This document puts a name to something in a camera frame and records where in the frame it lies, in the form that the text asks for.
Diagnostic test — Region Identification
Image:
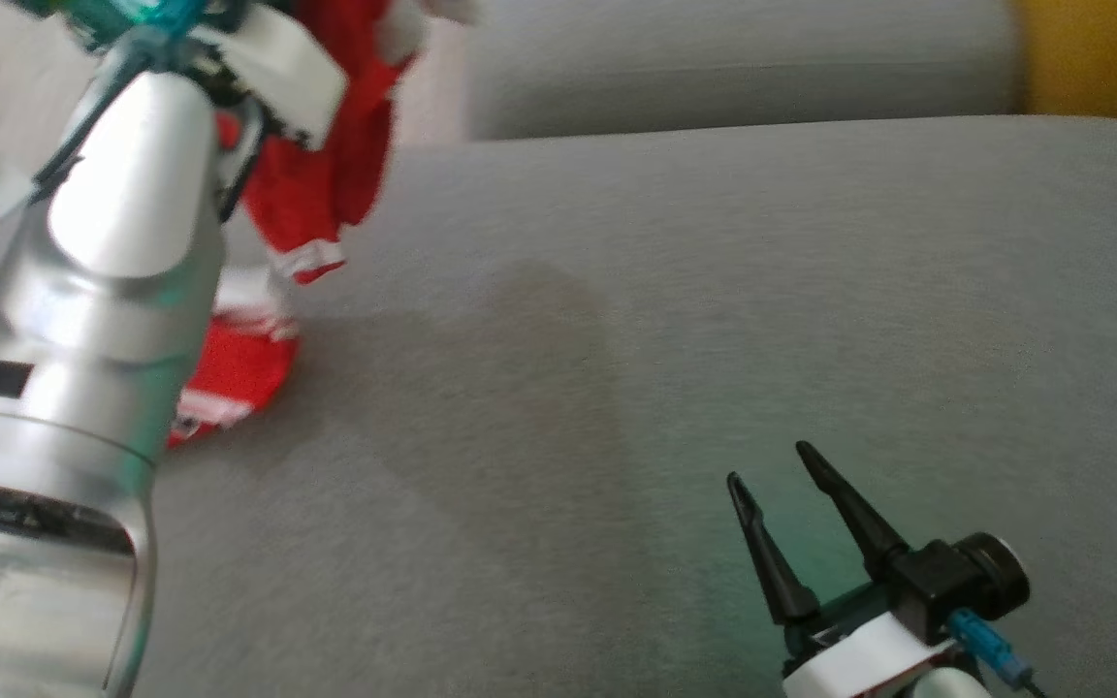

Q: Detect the blue plug camera cable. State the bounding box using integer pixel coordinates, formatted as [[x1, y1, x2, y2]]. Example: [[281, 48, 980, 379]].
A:
[[944, 609, 1049, 698]]

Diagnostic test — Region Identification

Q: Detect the red basketball jersey number 23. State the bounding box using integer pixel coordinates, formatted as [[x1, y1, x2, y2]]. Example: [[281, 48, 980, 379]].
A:
[[166, 0, 482, 452]]

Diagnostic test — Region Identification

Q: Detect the large yellow sofa backrest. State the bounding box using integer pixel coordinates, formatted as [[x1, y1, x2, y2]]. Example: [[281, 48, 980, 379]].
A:
[[1007, 0, 1117, 134]]

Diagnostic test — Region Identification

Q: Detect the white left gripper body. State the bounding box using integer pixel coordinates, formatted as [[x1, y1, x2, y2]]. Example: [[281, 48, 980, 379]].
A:
[[11, 0, 348, 148]]

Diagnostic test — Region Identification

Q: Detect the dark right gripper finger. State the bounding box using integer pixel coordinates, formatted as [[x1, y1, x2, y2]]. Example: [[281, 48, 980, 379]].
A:
[[795, 441, 911, 583], [726, 472, 821, 626]]

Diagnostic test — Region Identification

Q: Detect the thin black cable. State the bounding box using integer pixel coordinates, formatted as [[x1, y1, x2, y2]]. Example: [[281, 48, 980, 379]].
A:
[[215, 97, 267, 226], [0, 39, 154, 265]]

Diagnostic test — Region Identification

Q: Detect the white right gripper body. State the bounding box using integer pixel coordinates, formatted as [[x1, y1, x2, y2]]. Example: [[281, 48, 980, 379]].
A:
[[780, 580, 969, 698]]

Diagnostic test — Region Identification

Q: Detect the large grey sofa seat cushion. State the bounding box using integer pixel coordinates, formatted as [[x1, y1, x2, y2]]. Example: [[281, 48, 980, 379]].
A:
[[132, 114, 1117, 698]]

